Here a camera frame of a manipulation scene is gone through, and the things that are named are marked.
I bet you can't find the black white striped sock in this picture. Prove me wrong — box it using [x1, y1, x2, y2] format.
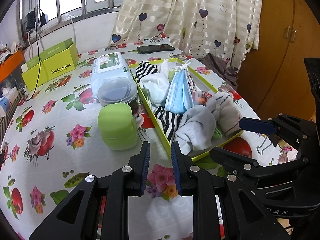
[154, 106, 183, 143]
[135, 60, 158, 83]

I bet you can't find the white cable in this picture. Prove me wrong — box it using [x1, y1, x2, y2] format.
[26, 15, 75, 55]

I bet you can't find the blue white tissue box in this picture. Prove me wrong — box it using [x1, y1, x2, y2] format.
[0, 87, 18, 117]

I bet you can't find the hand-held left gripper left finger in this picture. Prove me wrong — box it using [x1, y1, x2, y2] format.
[29, 141, 151, 240]

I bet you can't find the black binder clip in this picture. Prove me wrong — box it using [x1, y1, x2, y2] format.
[256, 135, 278, 155]

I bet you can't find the blue face mask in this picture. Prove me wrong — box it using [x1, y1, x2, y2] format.
[164, 60, 194, 114]

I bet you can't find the lime cardboard tray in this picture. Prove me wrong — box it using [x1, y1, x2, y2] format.
[130, 57, 244, 163]

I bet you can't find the orange box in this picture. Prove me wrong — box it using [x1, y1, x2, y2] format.
[0, 49, 24, 82]

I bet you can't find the cream heart print curtain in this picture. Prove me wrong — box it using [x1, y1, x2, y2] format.
[107, 0, 263, 68]

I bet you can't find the beige striped sock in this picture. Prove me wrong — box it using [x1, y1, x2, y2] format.
[206, 91, 243, 137]

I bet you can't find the lime cardboard box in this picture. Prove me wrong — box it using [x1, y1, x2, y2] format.
[21, 38, 79, 92]

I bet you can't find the clear round plastic container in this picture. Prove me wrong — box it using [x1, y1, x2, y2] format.
[97, 77, 138, 115]

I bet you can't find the small black power adapter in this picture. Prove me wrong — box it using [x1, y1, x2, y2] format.
[39, 9, 49, 25]

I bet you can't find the black smartphone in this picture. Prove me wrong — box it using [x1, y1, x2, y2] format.
[137, 44, 175, 54]

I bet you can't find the wet wipes pack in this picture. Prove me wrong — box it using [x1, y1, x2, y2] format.
[89, 52, 133, 90]

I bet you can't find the wooden cabinet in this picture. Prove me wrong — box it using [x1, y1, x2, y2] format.
[236, 0, 320, 123]

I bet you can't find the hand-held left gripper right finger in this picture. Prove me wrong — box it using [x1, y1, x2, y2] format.
[171, 141, 292, 240]

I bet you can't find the green plastic jar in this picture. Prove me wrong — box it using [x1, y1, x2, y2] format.
[97, 104, 138, 151]

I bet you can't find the striped cardboard tray box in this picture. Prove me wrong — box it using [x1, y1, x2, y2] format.
[0, 90, 27, 140]

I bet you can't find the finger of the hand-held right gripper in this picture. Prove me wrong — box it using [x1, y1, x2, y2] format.
[239, 113, 317, 146]
[209, 146, 311, 180]

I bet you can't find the light blue sock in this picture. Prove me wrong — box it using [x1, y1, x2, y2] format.
[174, 105, 217, 154]

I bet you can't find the black cable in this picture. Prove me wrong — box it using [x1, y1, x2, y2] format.
[24, 10, 44, 100]

